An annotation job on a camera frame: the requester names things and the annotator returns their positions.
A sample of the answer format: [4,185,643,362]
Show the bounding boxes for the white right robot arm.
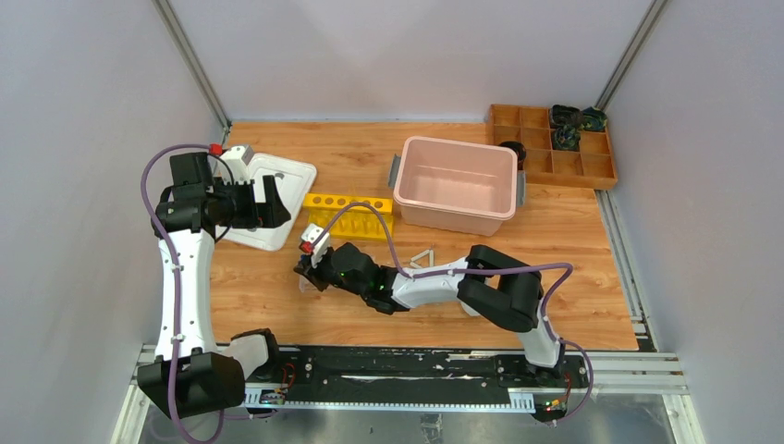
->
[294,242,565,387]

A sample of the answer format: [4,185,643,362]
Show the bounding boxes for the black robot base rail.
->
[241,346,593,423]

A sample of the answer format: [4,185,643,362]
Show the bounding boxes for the clear well plate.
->
[299,277,318,293]

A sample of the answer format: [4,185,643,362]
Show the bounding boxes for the black round object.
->
[498,141,527,171]

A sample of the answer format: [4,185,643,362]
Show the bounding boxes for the white plastic box lid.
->
[225,153,317,252]

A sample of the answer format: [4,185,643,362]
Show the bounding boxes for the white clay triangle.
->
[409,248,435,269]

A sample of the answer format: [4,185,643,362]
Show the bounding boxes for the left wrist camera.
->
[209,143,254,183]

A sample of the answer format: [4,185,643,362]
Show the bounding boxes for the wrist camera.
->
[209,143,254,183]
[300,223,329,267]

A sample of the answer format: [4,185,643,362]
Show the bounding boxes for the grey right bin clip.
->
[516,170,527,208]

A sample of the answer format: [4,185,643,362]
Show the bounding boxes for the wooden compartment organizer tray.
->
[486,104,619,191]

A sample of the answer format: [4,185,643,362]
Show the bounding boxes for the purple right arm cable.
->
[315,202,595,426]

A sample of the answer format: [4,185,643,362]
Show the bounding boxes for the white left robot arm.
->
[138,151,291,419]

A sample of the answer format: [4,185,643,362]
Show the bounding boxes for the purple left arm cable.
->
[141,143,271,444]

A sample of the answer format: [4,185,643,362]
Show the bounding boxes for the grey bin handle clip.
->
[387,154,401,190]

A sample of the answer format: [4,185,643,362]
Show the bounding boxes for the pink plastic storage bin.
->
[393,136,518,236]

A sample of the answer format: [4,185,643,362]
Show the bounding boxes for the yellow test tube rack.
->
[302,192,395,241]

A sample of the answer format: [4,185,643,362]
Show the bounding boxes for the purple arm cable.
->
[315,202,595,426]
[141,143,271,444]

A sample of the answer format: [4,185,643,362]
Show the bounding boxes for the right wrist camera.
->
[300,223,329,267]

